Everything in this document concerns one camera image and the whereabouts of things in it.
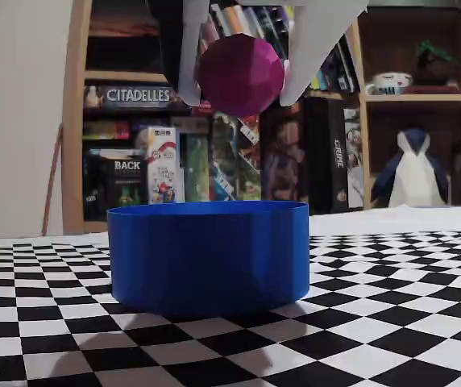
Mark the teal illustrated game box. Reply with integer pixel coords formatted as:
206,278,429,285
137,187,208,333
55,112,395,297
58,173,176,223
210,112,239,202

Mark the yellow flat box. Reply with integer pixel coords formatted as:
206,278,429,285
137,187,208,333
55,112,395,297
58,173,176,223
82,122,131,141

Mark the red green game box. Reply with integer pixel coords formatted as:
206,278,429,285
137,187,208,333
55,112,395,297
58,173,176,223
236,114,263,202

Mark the white face cup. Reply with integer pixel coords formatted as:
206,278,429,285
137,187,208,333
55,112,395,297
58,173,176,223
364,71,413,97

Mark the dark purple game box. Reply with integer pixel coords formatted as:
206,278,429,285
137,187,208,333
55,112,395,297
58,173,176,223
260,100,307,205

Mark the wooden bookshelf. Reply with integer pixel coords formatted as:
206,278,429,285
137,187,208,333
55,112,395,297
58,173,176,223
61,0,461,235

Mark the blue white penguin figure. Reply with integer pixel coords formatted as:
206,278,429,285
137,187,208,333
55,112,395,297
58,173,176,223
369,127,450,209

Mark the tall white red box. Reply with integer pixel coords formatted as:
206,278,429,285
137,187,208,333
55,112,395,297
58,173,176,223
146,127,184,205

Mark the magenta faceted ball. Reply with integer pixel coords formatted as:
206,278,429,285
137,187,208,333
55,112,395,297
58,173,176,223
193,34,287,118

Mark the black BACK box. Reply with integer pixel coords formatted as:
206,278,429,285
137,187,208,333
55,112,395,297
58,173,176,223
107,155,150,207

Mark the grey flat box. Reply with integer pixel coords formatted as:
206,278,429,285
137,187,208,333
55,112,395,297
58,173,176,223
169,115,211,132

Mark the small red box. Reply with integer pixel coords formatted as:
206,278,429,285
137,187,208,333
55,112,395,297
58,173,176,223
192,102,218,117

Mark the orange spine book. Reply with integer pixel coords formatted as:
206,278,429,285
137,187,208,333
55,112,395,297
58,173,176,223
222,3,251,40

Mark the white illustrated game box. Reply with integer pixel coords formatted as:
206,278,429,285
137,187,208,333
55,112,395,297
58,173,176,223
343,107,365,210

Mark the brick bonsai tree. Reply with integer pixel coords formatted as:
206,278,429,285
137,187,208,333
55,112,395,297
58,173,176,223
411,39,461,88

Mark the blue round box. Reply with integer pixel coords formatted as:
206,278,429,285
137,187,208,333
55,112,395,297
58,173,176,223
106,200,310,318

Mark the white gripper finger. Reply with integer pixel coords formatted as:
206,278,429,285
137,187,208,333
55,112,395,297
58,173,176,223
280,0,371,106

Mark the black crime game box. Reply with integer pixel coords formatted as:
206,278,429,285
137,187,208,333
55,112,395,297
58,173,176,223
303,98,347,214

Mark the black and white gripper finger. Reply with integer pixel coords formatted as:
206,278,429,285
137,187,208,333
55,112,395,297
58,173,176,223
149,0,211,106

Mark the black spine book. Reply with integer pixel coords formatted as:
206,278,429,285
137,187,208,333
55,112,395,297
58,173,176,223
330,38,357,93

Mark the checkerboard printed white sheet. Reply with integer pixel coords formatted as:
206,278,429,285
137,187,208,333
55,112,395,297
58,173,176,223
0,205,461,387

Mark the Citadelles game box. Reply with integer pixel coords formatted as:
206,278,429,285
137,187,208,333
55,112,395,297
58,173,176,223
83,84,183,109

